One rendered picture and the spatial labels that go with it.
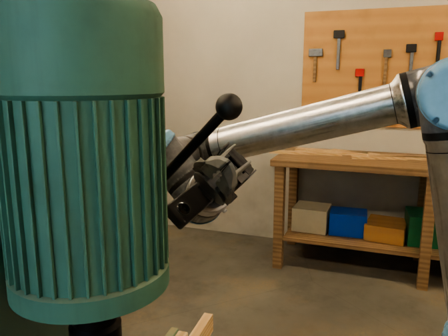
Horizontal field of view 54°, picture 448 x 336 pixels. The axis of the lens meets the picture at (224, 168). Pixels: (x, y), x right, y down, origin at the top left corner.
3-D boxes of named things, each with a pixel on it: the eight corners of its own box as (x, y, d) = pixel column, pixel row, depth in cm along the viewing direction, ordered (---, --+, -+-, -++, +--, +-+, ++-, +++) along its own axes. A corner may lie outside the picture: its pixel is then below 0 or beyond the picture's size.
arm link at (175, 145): (155, 149, 106) (187, 189, 105) (128, 155, 95) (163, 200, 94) (180, 123, 102) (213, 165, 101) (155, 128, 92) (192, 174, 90)
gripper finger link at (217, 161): (236, 128, 67) (224, 147, 75) (209, 152, 65) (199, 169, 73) (250, 143, 66) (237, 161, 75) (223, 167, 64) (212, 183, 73)
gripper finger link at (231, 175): (251, 143, 66) (237, 161, 75) (223, 167, 64) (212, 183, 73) (265, 157, 66) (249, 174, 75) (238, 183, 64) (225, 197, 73)
